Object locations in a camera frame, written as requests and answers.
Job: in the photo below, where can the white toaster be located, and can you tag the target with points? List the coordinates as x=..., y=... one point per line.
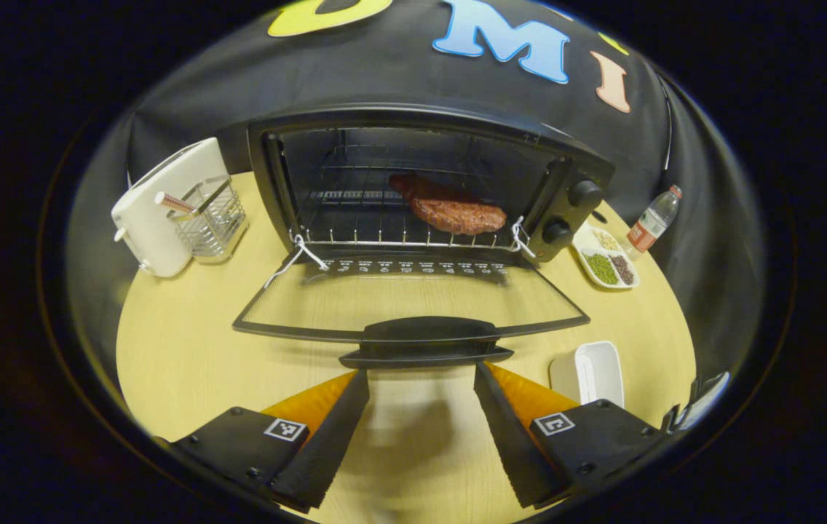
x=148, y=218

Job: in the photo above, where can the red label plastic bottle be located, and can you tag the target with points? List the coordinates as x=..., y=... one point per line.
x=650, y=225

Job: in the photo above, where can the black backdrop cloth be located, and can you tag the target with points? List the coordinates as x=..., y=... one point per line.
x=384, y=80

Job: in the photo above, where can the black electric oven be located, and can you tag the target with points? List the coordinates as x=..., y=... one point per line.
x=574, y=196

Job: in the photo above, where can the white rectangular dish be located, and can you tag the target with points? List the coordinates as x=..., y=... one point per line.
x=592, y=375

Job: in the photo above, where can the white divided bean dish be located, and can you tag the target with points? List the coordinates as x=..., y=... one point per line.
x=603, y=268

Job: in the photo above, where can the red grilled meat food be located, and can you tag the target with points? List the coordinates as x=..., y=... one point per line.
x=457, y=213

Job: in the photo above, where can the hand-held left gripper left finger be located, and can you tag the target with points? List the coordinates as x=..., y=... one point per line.
x=326, y=444

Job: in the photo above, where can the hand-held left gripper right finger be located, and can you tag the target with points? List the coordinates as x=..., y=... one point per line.
x=508, y=437

